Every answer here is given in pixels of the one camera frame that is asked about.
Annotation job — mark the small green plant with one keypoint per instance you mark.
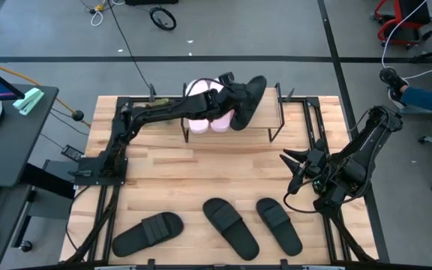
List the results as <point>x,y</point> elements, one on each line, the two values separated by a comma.
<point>159,101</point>

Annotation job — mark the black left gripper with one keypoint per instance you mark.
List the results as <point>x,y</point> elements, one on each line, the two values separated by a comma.
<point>225,95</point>

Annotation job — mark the black metal table frame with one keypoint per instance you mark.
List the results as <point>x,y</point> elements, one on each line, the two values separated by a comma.
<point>321,127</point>

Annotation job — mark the person's black shoe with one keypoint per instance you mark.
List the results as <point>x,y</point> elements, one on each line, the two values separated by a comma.
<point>392,80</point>

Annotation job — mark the black slide sandal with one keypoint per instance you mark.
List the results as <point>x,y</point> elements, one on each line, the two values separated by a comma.
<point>231,228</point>
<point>279,227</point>
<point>144,234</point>
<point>256,93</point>

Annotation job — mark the black round knob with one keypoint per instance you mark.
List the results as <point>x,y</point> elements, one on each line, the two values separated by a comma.
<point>77,115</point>

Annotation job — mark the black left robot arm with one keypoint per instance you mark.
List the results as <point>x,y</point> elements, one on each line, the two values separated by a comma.
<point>156,108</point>

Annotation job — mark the dark grey desk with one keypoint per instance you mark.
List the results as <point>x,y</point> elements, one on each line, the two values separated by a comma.
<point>13,150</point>

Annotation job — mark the person's leg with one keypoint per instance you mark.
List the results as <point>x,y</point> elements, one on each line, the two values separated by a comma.
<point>429,100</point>

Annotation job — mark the red and black chair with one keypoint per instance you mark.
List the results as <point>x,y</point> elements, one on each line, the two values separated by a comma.
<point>396,26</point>

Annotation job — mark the black table clamp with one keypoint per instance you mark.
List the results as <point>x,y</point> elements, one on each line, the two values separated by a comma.
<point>152,93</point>
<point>289,95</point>

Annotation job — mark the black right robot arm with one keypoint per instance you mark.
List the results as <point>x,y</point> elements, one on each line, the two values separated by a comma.
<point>366,150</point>

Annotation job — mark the wooden shelf black metal frame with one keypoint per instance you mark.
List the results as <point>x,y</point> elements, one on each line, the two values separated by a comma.
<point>272,112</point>

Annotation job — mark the black caster wheel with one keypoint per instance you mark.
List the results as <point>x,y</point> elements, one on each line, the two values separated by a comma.
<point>26,246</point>

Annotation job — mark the pink slide sandal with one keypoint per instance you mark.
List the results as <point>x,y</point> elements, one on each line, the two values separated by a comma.
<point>221,123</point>
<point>198,125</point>

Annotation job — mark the mint green stapler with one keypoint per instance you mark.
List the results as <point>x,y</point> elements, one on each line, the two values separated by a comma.
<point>28,101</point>

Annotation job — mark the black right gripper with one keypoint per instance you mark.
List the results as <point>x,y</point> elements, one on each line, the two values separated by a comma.
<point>317,168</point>

